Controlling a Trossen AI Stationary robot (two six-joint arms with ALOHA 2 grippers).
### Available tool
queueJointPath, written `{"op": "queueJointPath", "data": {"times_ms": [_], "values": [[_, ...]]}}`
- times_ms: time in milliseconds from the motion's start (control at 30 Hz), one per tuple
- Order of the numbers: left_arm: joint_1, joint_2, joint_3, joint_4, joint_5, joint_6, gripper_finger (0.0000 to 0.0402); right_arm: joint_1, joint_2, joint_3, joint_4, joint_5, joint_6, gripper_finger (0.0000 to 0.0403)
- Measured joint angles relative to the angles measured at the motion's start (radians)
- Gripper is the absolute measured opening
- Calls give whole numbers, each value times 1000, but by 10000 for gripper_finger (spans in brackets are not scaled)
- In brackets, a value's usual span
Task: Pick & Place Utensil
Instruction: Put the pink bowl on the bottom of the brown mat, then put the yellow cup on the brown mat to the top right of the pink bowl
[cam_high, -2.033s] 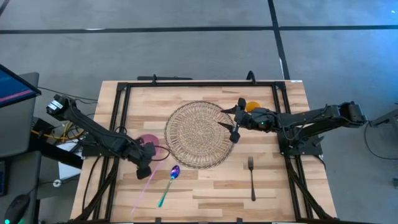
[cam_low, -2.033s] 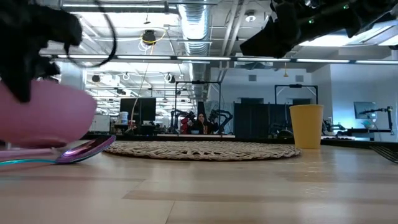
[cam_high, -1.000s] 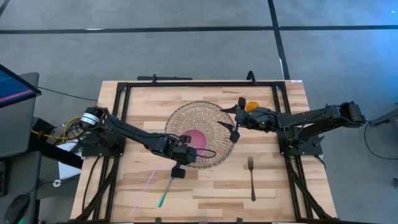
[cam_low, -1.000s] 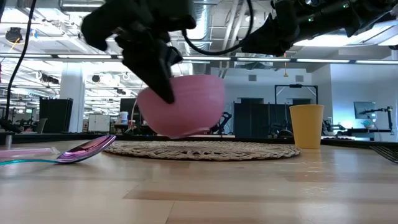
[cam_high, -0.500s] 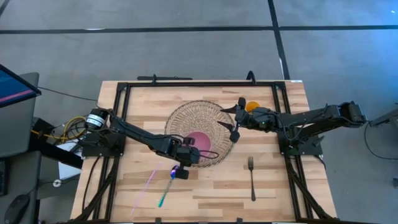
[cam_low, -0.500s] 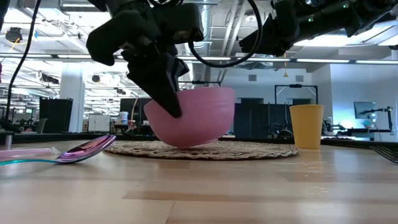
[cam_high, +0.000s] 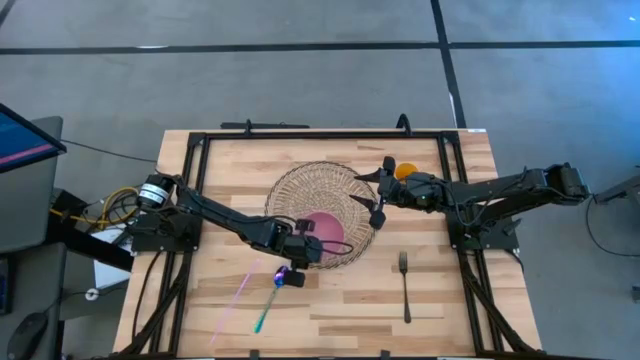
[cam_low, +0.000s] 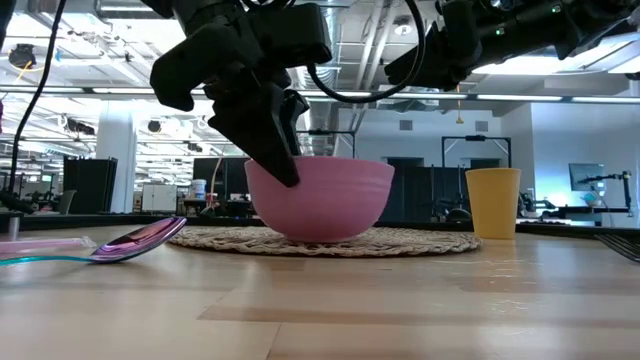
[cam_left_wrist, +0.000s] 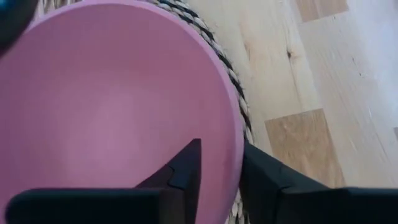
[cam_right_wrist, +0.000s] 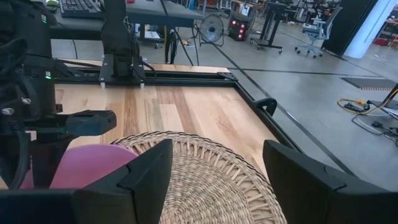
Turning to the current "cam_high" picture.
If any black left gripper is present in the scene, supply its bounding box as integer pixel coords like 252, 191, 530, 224
276, 218, 325, 289

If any dark grey side equipment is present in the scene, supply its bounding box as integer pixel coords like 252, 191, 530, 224
594, 172, 640, 206

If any dark metal fork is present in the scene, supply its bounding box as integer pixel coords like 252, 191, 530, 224
397, 251, 413, 325

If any white paper sheet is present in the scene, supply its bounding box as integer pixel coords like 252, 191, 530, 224
92, 227, 134, 290

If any black stand beam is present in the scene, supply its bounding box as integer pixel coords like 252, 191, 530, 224
47, 189, 135, 272

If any round woven wicker placemat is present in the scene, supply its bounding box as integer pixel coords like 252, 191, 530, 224
263, 160, 380, 271

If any iridescent spoon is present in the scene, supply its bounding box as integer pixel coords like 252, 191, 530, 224
252, 265, 291, 335

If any yellow cable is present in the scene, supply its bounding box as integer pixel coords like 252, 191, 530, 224
49, 185, 141, 231

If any orange ball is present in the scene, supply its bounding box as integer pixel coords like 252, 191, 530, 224
394, 162, 420, 181

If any black computer mouse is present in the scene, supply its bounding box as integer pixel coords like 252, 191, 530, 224
5, 310, 50, 360

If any black metal table frame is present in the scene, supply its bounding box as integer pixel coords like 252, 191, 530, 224
107, 117, 541, 360

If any black floor cable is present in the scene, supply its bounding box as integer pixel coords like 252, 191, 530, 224
60, 138, 159, 165

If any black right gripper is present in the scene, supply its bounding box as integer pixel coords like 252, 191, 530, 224
348, 155, 450, 231

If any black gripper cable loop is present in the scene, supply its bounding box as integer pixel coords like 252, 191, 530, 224
314, 238, 355, 257

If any pink plate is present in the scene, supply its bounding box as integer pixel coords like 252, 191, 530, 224
299, 211, 346, 256

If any black equipment cable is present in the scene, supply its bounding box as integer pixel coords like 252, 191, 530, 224
584, 194, 640, 259

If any computer monitor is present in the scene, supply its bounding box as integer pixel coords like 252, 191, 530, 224
0, 102, 68, 175

